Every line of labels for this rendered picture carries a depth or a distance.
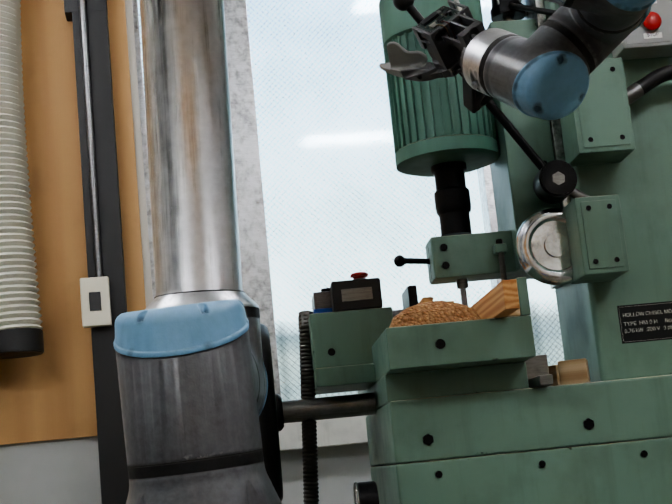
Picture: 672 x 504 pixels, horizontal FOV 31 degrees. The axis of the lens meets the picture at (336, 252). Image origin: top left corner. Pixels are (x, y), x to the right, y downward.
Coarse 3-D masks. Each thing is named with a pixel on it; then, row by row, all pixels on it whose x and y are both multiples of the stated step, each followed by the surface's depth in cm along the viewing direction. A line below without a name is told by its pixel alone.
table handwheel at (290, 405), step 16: (272, 368) 182; (272, 384) 180; (272, 400) 179; (288, 400) 192; (304, 400) 192; (320, 400) 192; (336, 400) 192; (352, 400) 192; (368, 400) 192; (272, 416) 178; (288, 416) 191; (304, 416) 191; (320, 416) 191; (336, 416) 192; (352, 416) 193; (272, 432) 178; (272, 448) 178; (272, 464) 179; (272, 480) 181
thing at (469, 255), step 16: (432, 240) 196; (448, 240) 196; (464, 240) 196; (480, 240) 196; (512, 240) 196; (432, 256) 195; (448, 256) 195; (464, 256) 195; (480, 256) 195; (496, 256) 196; (512, 256) 196; (432, 272) 196; (448, 272) 195; (464, 272) 195; (480, 272) 195; (496, 272) 195; (512, 272) 196
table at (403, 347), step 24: (384, 336) 170; (408, 336) 168; (432, 336) 168; (456, 336) 169; (480, 336) 169; (504, 336) 169; (528, 336) 169; (384, 360) 173; (408, 360) 168; (432, 360) 168; (456, 360) 168; (480, 360) 168; (504, 360) 170; (336, 384) 187; (360, 384) 190
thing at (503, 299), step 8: (504, 280) 162; (512, 280) 162; (496, 288) 166; (504, 288) 161; (512, 288) 161; (488, 296) 172; (496, 296) 166; (504, 296) 161; (512, 296) 161; (480, 304) 178; (488, 304) 172; (496, 304) 166; (504, 304) 161; (512, 304) 161; (480, 312) 179; (488, 312) 173; (496, 312) 167; (504, 312) 164; (512, 312) 165
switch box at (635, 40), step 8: (664, 0) 191; (656, 8) 190; (664, 8) 191; (664, 16) 190; (664, 24) 190; (632, 32) 190; (640, 32) 190; (648, 32) 190; (656, 32) 190; (664, 32) 190; (624, 40) 189; (632, 40) 189; (640, 40) 189; (648, 40) 189; (656, 40) 190; (664, 40) 190; (616, 48) 192; (624, 48) 189; (632, 48) 190; (640, 48) 190; (648, 48) 190; (656, 48) 191; (664, 48) 191; (616, 56) 193; (624, 56) 193; (632, 56) 193; (640, 56) 194; (648, 56) 194; (656, 56) 195; (664, 56) 195
